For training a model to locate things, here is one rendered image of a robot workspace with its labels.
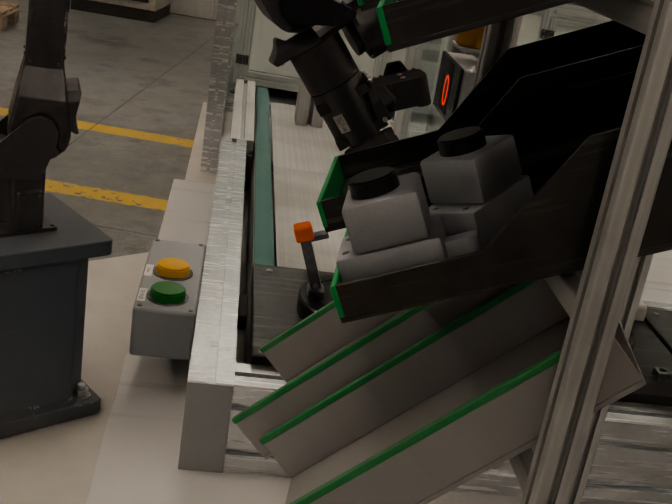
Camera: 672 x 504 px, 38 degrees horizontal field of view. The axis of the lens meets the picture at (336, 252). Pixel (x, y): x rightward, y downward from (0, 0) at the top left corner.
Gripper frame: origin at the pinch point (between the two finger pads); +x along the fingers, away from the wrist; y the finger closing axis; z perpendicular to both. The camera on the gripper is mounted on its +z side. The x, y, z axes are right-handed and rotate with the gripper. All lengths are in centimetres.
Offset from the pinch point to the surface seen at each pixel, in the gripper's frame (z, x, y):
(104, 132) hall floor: -130, 40, 401
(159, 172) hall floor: -104, 60, 345
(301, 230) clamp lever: -10.8, 0.1, -0.9
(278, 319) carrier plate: -17.8, 7.1, -3.1
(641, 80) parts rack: 15, -16, -52
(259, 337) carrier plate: -19.5, 5.9, -7.9
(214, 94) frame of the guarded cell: -23, -3, 82
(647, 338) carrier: 18.1, 34.3, 2.2
